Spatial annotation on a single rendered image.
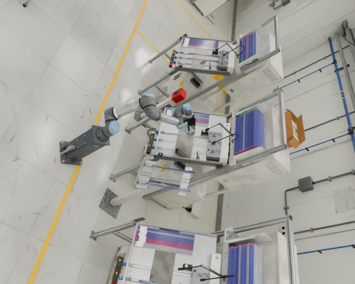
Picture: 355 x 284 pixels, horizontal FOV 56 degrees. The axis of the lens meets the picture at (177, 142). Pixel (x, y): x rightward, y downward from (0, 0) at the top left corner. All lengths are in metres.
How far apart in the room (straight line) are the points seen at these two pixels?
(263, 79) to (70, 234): 2.93
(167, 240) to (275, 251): 0.89
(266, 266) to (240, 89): 2.52
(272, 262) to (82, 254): 1.79
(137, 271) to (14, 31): 2.77
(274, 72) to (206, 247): 2.41
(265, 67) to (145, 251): 2.65
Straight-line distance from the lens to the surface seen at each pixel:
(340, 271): 4.09
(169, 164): 3.75
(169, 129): 3.68
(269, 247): 2.90
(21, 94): 3.75
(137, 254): 2.97
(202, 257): 2.98
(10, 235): 3.26
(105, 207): 3.79
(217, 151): 3.45
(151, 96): 3.03
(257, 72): 4.44
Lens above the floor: 2.97
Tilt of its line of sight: 36 degrees down
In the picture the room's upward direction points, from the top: 65 degrees clockwise
